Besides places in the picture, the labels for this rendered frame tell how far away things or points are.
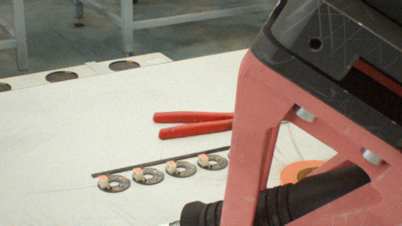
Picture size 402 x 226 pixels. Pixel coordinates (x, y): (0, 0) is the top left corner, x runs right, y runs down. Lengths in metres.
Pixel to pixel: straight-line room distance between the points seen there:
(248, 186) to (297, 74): 0.05
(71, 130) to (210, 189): 0.15
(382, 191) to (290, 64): 0.04
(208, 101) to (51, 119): 0.15
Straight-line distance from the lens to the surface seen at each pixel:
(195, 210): 0.23
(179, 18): 2.98
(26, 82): 0.73
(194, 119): 0.60
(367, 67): 0.21
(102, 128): 0.60
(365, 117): 0.17
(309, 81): 0.16
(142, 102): 0.65
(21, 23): 2.70
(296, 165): 0.52
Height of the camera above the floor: 1.01
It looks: 24 degrees down
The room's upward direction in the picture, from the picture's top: 1 degrees clockwise
